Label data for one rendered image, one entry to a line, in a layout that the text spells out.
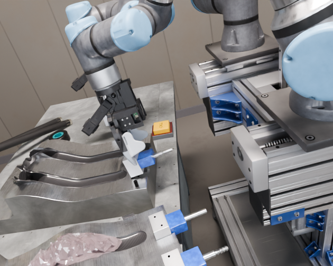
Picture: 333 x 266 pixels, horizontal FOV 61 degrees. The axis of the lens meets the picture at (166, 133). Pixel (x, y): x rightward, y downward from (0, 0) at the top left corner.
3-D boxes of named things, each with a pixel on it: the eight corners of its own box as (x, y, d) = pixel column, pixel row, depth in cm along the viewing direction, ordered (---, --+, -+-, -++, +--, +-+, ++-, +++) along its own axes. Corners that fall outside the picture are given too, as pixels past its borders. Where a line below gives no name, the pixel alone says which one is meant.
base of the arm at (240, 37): (254, 34, 108) (252, 7, 103) (272, 44, 95) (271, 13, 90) (216, 44, 108) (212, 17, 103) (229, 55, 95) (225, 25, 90)
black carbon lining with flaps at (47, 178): (133, 151, 90) (124, 126, 85) (127, 186, 77) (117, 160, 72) (33, 169, 94) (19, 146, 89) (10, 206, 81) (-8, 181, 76)
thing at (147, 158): (176, 152, 78) (168, 136, 76) (176, 162, 73) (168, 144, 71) (133, 168, 80) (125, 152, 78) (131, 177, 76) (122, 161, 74)
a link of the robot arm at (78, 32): (78, 18, 56) (54, 30, 61) (102, 70, 60) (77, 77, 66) (103, 10, 62) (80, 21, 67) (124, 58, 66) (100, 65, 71)
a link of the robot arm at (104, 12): (142, 22, 86) (110, 34, 82) (128, 20, 95) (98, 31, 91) (135, -5, 82) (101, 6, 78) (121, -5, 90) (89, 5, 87)
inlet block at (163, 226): (203, 210, 70) (200, 195, 67) (212, 225, 65) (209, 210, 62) (153, 230, 68) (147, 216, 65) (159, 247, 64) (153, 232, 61)
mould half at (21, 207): (157, 153, 98) (147, 121, 91) (154, 211, 76) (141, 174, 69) (25, 177, 104) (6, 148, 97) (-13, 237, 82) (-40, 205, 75)
